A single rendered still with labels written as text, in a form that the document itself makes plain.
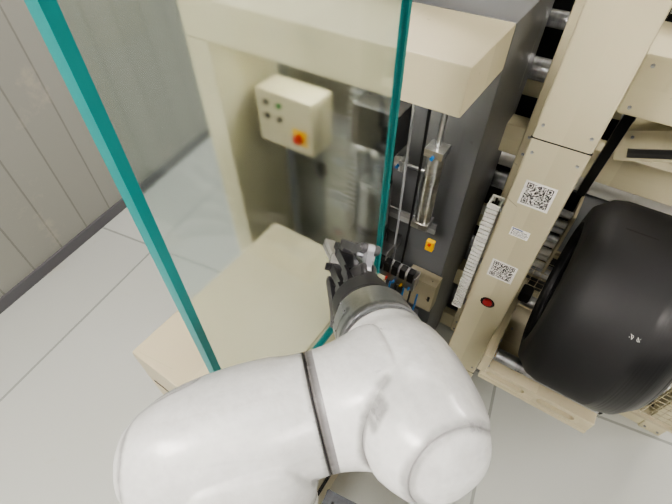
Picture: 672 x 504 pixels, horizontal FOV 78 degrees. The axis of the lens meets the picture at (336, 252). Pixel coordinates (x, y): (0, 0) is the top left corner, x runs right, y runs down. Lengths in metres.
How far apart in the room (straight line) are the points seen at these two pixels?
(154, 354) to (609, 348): 1.08
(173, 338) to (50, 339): 1.96
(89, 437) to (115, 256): 1.26
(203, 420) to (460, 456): 0.18
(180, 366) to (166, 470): 0.74
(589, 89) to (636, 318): 0.52
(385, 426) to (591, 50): 0.83
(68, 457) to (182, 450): 2.28
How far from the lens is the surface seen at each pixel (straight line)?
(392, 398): 0.31
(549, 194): 1.13
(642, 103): 1.29
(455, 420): 0.31
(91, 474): 2.53
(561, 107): 1.03
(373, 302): 0.42
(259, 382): 0.34
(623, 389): 1.24
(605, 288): 1.15
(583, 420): 1.60
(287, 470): 0.34
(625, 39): 0.97
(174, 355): 1.10
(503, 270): 1.33
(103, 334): 2.89
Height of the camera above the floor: 2.18
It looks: 48 degrees down
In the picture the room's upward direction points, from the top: straight up
